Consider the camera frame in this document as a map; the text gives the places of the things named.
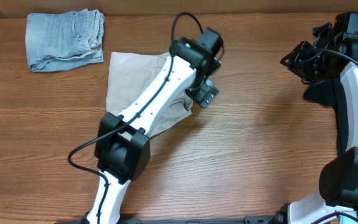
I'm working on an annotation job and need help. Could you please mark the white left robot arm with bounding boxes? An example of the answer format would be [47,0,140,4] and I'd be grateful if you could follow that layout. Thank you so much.
[81,28,223,223]

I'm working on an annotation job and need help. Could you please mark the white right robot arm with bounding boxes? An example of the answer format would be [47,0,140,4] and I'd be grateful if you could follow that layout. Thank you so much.
[269,11,358,223]

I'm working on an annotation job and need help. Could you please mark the black garment pile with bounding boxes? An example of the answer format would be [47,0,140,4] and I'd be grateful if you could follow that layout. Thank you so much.
[303,78,358,217]

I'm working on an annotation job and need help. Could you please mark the folded light blue jeans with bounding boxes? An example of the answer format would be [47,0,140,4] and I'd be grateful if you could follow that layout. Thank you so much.
[25,9,104,72]

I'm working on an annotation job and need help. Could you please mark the light blue cloth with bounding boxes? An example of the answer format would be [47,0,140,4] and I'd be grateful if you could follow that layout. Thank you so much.
[339,213,358,224]

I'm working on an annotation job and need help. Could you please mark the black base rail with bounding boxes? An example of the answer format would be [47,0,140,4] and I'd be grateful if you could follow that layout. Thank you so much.
[54,215,288,224]

